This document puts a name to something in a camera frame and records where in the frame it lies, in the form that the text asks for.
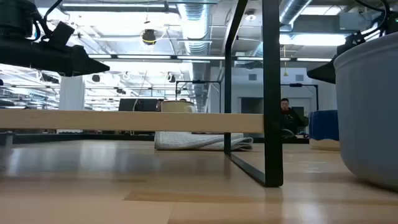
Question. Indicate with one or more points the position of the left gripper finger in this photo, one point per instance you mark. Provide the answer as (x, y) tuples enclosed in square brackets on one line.
[(87, 63)]

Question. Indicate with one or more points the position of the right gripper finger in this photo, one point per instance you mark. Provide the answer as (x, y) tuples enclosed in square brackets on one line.
[(325, 73)]

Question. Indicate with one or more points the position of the blue cup beige base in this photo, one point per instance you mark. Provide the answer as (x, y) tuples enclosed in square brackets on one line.
[(323, 124)]

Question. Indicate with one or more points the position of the cream ceramic mug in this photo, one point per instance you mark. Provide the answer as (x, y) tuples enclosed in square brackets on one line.
[(175, 106)]

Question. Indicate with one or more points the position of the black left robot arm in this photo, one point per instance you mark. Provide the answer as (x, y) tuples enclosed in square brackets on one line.
[(12, 15)]

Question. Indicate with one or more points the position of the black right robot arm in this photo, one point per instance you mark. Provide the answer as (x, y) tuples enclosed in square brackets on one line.
[(392, 25)]

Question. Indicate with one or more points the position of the white pillar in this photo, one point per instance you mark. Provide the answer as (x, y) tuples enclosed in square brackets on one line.
[(71, 93)]

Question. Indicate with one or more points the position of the large grey cup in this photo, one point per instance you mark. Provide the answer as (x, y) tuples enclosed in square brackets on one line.
[(370, 109)]

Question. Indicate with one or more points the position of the person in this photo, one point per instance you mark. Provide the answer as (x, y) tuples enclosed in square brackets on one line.
[(289, 119)]

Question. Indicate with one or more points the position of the black computer monitor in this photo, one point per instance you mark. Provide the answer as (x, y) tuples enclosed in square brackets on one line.
[(136, 105)]

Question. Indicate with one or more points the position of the white waffle cloth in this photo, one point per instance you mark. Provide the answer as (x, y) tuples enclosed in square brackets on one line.
[(186, 141)]

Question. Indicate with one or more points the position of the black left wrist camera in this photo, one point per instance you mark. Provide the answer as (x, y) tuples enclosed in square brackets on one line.
[(62, 34)]

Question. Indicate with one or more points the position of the silver ventilation duct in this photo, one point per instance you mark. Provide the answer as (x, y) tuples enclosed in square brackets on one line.
[(194, 25), (292, 11)]

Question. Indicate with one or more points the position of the black round ceiling camera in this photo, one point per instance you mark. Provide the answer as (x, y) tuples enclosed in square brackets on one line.
[(149, 36)]

